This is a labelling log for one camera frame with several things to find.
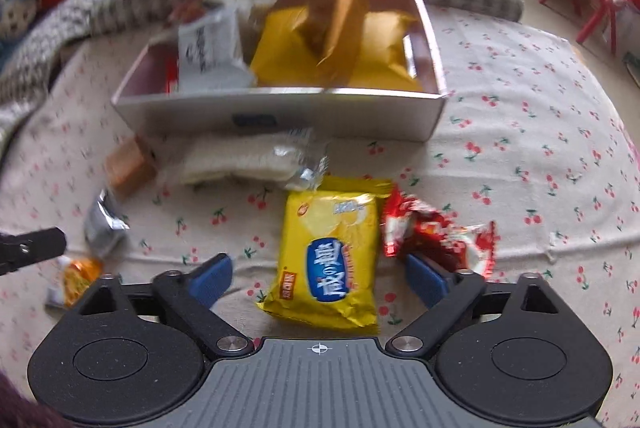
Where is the clear rice cracker packet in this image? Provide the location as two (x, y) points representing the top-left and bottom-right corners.
(172, 128), (331, 193)

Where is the dark maroon cloth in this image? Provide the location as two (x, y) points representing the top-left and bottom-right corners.
(0, 370), (66, 428)

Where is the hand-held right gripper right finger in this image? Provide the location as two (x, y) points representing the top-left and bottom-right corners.
(388, 252), (562, 356)

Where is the small silver snack packet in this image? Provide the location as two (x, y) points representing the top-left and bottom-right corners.
(84, 189), (130, 259)

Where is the large golden snack bag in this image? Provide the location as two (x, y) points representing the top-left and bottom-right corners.
(249, 5), (423, 92)

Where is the small white scrap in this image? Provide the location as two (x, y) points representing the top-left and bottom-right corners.
(544, 232), (568, 261)

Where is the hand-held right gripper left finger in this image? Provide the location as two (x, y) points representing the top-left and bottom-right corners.
(73, 253), (255, 358)

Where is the cherry print bed sheet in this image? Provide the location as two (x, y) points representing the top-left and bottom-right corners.
(0, 5), (640, 428)

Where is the pink cardboard box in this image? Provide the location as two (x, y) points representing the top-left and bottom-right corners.
(111, 0), (449, 143)

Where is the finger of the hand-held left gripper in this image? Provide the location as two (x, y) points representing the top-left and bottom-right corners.
(0, 228), (67, 277)

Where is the blue plush toy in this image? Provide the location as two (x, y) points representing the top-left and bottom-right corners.
(0, 0), (38, 41)

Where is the red white snack packet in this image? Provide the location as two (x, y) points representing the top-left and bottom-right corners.
(380, 185), (498, 283)

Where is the yellow cracker packet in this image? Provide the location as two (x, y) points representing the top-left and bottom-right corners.
(256, 175), (393, 336)

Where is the dark red snack packet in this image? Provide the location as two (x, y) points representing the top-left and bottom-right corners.
(162, 55), (181, 93)

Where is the white grey snack packet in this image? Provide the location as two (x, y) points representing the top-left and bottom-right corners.
(176, 2), (256, 92)

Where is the small orange brown box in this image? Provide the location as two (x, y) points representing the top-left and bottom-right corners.
(104, 135), (161, 199)

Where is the small orange snack packet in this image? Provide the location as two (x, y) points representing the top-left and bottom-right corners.
(46, 255), (103, 309)

